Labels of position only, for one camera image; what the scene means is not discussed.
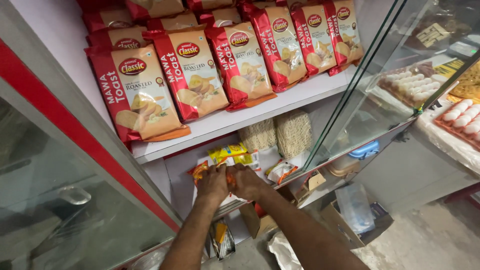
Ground person's right hand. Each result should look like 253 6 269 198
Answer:
226 163 269 203

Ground person's left hand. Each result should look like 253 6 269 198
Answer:
196 163 230 206

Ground orange snack packet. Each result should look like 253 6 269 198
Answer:
187 160 238 196

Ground yellow noodle packet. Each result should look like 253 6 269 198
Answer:
207 142 260 168

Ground small bag of dry noodles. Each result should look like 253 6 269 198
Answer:
238 118 278 153

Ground red and white snack packet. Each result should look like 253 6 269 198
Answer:
265 159 299 185

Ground white shelf board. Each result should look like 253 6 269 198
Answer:
131 64 358 165

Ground small brown cardboard box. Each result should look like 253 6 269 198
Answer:
239 202 279 239

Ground large bag of dry noodles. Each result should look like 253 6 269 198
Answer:
275 110 313 159

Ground bundle of small sachets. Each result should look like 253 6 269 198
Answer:
209 219 236 262

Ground open flap cardboard box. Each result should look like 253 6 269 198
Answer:
288 170 327 205

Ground white plastic bag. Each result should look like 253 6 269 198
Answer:
267 231 304 270

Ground rows of red toast packets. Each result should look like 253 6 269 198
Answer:
77 0 365 144

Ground large brown cardboard box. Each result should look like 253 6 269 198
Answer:
320 199 395 250

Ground clear plastic bag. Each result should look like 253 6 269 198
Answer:
334 183 376 235

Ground red framed glass door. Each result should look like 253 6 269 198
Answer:
0 0 183 270

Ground clear glass door knob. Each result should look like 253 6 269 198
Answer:
58 186 92 205

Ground sliding glass pane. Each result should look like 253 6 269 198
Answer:
302 0 480 174

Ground wrapped tray of white sweets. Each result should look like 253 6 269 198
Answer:
376 61 449 108

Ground red stool leg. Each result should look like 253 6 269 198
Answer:
444 183 480 210

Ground orange tray of white sweets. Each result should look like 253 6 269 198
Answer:
434 98 480 151

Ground tray of yellow sweets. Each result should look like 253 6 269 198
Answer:
447 62 480 104

